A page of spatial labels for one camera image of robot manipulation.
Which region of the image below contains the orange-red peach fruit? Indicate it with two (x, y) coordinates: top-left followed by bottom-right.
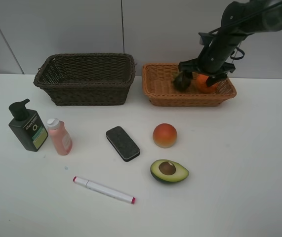
(152, 123), (177, 148)

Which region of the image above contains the pink lotion bottle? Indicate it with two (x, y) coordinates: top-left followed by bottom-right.
(46, 118), (73, 156)

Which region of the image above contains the orange tangerine fruit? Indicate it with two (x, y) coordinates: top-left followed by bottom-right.
(196, 74), (218, 94)

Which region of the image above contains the dark mangosteen fruit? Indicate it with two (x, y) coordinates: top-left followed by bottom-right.
(172, 72), (191, 91)

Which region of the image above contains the black whiteboard eraser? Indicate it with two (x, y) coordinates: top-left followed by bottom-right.
(106, 126), (140, 162)

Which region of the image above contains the halved avocado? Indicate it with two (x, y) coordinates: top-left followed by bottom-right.
(150, 159), (190, 184)

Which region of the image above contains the black cable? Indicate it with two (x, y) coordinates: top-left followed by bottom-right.
(230, 45), (245, 61)

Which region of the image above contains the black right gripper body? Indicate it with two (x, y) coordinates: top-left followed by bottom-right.
(178, 39), (236, 76)

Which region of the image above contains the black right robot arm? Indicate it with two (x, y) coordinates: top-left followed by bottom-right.
(173, 0), (282, 91)

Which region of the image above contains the light orange wicker basket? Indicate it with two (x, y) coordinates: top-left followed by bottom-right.
(142, 63), (237, 107)

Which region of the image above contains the white pink-capped marker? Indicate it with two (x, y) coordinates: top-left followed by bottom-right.
(73, 176), (136, 204)

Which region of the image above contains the dark brown wicker basket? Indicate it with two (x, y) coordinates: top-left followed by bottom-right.
(34, 53), (135, 106)

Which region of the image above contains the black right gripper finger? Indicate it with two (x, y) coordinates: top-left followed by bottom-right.
(205, 74), (227, 87)
(180, 71), (193, 81)

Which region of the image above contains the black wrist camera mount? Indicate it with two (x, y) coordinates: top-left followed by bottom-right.
(199, 32), (215, 46)

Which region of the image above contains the dark green pump bottle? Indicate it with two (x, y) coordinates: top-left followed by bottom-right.
(8, 99), (48, 152)

